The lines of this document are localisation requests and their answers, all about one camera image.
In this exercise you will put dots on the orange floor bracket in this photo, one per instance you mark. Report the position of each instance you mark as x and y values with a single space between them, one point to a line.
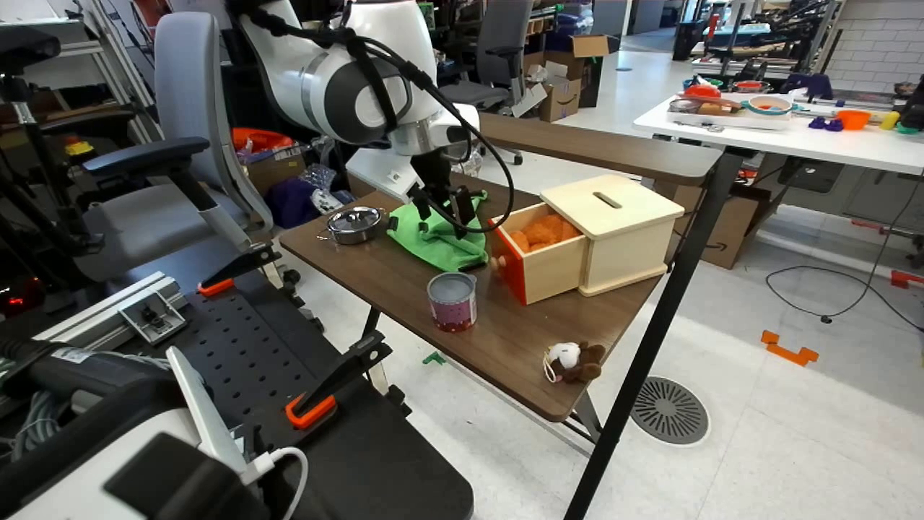
788 352

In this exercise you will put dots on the aluminium extrusion rail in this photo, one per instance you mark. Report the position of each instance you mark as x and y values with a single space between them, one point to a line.
97 310

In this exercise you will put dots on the red toy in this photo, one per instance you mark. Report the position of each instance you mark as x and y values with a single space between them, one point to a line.
703 95

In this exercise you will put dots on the grey office chair black armrest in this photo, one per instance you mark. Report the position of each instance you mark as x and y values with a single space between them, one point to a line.
192 89

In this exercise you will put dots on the white angled metal bar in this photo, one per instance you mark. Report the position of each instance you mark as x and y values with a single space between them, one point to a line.
198 407

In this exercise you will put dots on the light wooden slotted box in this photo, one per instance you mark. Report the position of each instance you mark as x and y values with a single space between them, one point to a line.
624 233

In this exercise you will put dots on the orange bowl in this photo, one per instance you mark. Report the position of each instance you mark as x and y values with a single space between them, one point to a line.
852 119

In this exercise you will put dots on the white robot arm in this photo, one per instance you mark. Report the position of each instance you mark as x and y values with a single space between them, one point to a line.
333 90

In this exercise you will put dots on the black flat device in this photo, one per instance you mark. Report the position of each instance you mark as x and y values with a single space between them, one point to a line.
173 477

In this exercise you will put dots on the wooden drawer orange front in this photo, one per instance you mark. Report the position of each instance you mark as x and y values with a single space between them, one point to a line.
550 275

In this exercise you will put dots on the black metal table leg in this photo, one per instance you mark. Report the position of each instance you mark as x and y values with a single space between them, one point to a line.
652 333

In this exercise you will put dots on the brown wooden shelf board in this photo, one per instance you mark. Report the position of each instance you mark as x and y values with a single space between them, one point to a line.
596 145

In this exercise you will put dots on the open cardboard box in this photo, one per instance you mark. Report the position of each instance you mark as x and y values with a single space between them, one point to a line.
560 100

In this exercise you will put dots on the green cloth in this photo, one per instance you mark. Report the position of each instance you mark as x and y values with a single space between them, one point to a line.
436 248

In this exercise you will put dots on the orange plastic bin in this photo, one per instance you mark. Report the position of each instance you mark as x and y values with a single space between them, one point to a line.
257 141

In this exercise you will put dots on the clear cup pink contents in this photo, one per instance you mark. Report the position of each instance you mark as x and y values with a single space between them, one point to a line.
450 303

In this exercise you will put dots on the large black orange clamp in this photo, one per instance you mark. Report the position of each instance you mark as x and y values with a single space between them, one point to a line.
326 392

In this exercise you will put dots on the white patterned plate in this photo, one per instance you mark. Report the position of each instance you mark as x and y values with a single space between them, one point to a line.
767 106

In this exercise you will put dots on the small purple toy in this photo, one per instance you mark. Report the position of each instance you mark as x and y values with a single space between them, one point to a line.
823 122

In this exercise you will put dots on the black perforated base board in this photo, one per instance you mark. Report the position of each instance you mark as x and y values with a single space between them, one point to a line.
240 349

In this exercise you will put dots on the round floor drain grate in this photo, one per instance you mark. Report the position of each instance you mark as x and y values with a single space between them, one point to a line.
668 411

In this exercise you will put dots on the white table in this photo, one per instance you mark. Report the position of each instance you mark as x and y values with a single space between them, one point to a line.
768 134

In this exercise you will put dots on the small metal bowl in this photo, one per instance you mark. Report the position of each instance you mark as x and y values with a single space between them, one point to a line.
354 225

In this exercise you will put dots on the brown white plush toy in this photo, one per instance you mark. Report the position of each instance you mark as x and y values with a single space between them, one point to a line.
567 359

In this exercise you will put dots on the large cardboard box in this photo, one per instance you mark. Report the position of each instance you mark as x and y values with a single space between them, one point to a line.
732 227

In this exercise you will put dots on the orange balls in drawer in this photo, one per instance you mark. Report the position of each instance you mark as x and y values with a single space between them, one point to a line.
540 233

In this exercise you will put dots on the small black orange clamp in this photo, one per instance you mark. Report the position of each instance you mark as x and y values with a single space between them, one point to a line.
234 271

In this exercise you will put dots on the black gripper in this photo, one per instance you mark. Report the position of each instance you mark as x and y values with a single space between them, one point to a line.
436 177

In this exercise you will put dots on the dark purple bag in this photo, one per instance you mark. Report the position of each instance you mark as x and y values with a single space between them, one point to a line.
289 204

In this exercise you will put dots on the grey background office chair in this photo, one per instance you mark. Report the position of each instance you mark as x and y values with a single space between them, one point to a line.
507 40

